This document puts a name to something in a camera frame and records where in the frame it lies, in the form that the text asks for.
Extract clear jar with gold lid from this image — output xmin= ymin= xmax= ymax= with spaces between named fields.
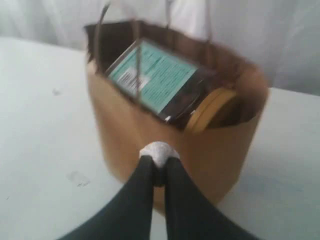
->
xmin=105 ymin=38 xmax=240 ymax=132

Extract white backdrop curtain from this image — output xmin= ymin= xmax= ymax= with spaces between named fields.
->
xmin=0 ymin=0 xmax=320 ymax=95

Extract brown paper shopping bag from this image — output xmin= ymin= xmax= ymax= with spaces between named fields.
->
xmin=84 ymin=5 xmax=268 ymax=204

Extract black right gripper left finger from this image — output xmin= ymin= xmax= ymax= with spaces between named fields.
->
xmin=61 ymin=156 xmax=156 ymax=240

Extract clear tape scrap on table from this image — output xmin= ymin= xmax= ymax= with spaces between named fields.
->
xmin=66 ymin=171 xmax=91 ymax=188

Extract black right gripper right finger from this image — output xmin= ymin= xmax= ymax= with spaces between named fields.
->
xmin=165 ymin=157 xmax=255 ymax=240

